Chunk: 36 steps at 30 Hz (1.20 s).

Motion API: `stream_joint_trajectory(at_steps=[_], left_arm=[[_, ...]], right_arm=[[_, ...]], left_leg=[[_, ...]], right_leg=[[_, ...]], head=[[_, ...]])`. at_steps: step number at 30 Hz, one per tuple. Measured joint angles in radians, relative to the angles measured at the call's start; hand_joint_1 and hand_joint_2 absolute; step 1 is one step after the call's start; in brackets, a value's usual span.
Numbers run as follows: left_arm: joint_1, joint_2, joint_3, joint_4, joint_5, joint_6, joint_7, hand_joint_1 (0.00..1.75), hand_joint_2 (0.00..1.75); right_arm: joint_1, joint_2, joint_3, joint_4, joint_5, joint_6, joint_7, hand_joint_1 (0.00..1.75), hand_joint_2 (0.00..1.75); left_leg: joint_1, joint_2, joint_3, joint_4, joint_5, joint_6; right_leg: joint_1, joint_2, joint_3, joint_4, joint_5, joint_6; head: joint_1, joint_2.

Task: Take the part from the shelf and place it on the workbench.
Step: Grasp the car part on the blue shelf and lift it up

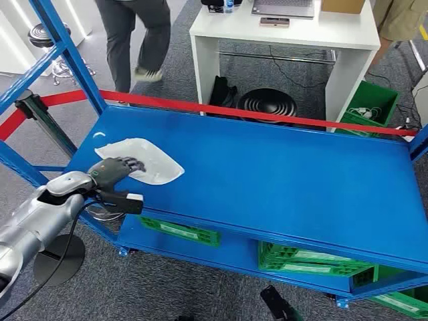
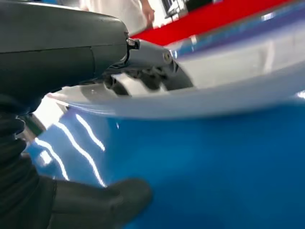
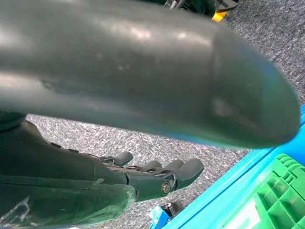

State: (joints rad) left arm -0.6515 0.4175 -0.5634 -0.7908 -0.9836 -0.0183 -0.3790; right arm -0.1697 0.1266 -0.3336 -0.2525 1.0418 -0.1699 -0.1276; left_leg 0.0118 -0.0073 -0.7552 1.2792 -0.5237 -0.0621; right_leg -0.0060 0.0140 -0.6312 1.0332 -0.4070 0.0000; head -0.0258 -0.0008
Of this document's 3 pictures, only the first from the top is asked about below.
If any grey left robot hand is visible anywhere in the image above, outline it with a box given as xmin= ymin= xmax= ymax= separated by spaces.
xmin=88 ymin=156 xmax=147 ymax=193

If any white curved shell part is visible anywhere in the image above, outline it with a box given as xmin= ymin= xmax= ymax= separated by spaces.
xmin=94 ymin=137 xmax=185 ymax=186

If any blue metal shelf rack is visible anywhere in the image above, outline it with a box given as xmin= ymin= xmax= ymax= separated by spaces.
xmin=0 ymin=0 xmax=428 ymax=311

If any person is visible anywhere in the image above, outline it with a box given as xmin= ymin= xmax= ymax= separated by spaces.
xmin=94 ymin=0 xmax=171 ymax=94
xmin=368 ymin=0 xmax=428 ymax=74

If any black stool chrome base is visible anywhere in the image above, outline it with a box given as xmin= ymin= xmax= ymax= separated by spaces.
xmin=27 ymin=22 xmax=96 ymax=86

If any black bag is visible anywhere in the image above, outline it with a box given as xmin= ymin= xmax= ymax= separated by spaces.
xmin=208 ymin=75 xmax=239 ymax=117

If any black device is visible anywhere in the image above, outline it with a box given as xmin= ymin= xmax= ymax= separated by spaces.
xmin=200 ymin=0 xmax=225 ymax=13

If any black round stool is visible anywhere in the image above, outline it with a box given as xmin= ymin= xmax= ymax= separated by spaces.
xmin=236 ymin=88 xmax=298 ymax=127

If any grey laptop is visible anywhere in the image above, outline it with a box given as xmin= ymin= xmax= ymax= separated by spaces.
xmin=251 ymin=0 xmax=315 ymax=19

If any white desk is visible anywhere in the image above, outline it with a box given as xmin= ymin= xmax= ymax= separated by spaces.
xmin=189 ymin=0 xmax=381 ymax=134

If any cardboard box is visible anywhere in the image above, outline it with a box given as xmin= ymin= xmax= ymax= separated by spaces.
xmin=321 ymin=0 xmax=366 ymax=15

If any pale grey cabinet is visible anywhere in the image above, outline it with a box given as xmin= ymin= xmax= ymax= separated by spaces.
xmin=412 ymin=73 xmax=428 ymax=129

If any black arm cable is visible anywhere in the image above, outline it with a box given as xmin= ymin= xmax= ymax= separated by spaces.
xmin=0 ymin=199 xmax=101 ymax=321

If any black right wrist camera bracket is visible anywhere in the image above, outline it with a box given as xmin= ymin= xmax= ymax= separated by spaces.
xmin=260 ymin=284 xmax=303 ymax=321

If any white charger with cable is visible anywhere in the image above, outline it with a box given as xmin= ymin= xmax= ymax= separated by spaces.
xmin=347 ymin=106 xmax=382 ymax=121

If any black floor cable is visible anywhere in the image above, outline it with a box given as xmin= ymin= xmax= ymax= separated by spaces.
xmin=368 ymin=70 xmax=423 ymax=130

